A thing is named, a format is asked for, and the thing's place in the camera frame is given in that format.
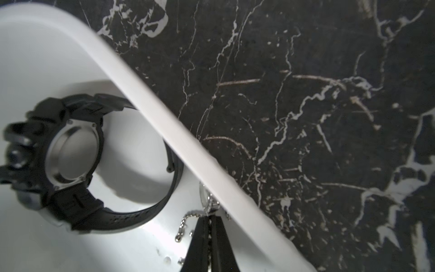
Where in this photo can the white storage box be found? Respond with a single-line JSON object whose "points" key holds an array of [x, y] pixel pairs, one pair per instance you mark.
{"points": [[241, 207]]}

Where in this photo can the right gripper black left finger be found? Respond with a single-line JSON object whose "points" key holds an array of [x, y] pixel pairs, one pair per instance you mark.
{"points": [[196, 259]]}

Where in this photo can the black rubber sports watch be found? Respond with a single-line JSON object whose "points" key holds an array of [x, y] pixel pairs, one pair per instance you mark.
{"points": [[53, 154]]}

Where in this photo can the silver chain watch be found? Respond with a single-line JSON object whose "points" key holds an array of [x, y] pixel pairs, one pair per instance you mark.
{"points": [[210, 206]]}

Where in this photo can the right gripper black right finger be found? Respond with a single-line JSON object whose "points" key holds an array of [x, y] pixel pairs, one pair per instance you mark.
{"points": [[222, 256]]}

